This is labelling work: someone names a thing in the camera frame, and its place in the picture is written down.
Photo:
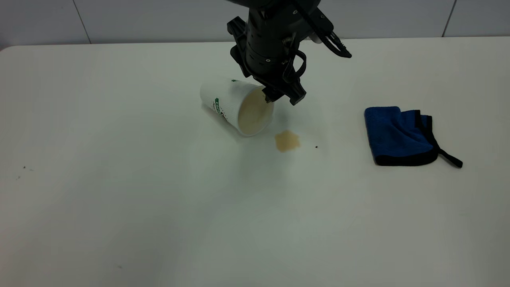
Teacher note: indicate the brown coffee spill stain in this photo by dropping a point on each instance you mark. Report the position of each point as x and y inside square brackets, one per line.
[287, 141]

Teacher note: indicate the white paper coffee cup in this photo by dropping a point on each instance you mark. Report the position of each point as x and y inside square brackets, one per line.
[223, 101]

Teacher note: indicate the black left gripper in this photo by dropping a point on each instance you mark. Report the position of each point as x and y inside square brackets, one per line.
[265, 48]

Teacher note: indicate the blue cloth with black hem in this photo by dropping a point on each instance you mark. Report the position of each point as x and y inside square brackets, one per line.
[394, 135]

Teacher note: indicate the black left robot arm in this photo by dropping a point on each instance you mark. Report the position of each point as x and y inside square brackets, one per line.
[275, 4]

